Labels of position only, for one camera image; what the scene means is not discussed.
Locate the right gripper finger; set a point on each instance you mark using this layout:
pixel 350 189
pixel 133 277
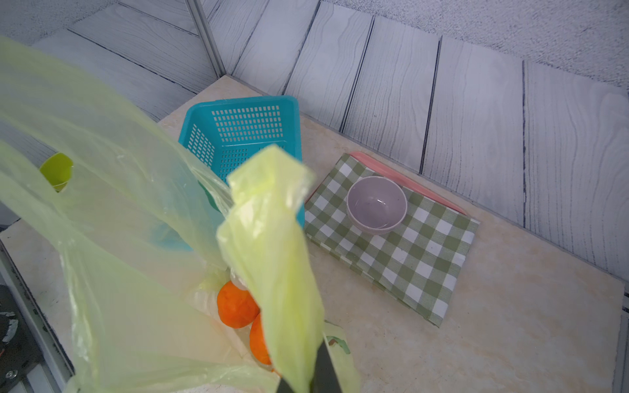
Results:
pixel 325 379

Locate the orange fruit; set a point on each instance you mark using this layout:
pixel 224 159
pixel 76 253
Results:
pixel 236 307
pixel 257 342

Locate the yellow-green plastic bag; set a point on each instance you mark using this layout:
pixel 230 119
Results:
pixel 148 235

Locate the green checkered cloth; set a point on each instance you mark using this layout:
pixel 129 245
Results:
pixel 417 263

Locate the lilac bowl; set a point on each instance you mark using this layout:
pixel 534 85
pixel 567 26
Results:
pixel 376 205

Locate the pink tray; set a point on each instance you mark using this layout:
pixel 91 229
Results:
pixel 402 180

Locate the teal plastic basket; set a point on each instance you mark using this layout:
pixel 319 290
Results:
pixel 224 134

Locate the lime green bowl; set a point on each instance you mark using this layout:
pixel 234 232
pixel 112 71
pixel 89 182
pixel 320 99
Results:
pixel 57 170

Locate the aluminium mounting rail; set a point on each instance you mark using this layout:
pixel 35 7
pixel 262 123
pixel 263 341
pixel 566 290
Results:
pixel 32 359

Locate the left aluminium frame post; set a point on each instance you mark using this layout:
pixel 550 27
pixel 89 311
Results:
pixel 199 18

